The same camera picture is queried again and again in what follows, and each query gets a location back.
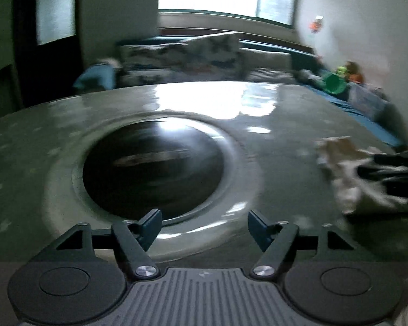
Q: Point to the clear plastic storage box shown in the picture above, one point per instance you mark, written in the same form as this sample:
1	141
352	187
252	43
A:
367	100

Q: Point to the white crumpled cloth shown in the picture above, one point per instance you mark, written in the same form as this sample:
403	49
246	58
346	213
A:
107	64

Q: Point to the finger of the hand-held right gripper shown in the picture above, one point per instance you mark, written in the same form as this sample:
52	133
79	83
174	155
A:
401	185
404	159

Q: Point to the green plastic bucket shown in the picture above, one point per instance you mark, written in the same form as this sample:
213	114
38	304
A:
334	83

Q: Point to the dark door with frosted glass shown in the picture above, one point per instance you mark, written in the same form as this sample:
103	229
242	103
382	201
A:
54	68

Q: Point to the orange plush toy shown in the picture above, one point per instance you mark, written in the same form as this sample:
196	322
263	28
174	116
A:
355	73

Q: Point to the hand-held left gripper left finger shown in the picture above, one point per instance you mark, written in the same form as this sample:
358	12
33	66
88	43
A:
151	227

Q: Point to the long butterfly print pillow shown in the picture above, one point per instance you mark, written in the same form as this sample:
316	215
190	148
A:
149	61

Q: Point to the colourful pinwheel toy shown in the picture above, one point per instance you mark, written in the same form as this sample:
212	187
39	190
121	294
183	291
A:
316	25

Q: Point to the round black induction cooktop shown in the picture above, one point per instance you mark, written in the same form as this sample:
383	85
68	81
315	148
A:
149	183

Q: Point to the teal sofa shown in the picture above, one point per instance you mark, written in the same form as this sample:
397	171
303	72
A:
302	56

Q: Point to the grey plush toy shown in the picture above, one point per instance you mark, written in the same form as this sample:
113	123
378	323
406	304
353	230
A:
307	76

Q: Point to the cream knit garment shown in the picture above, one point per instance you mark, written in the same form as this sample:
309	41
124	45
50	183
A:
346	190

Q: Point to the blue blanket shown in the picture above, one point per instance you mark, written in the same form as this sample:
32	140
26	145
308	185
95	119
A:
95	76

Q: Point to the white cushion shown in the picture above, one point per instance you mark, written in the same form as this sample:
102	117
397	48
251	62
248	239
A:
265	62

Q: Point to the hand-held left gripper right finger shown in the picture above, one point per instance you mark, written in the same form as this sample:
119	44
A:
258	227

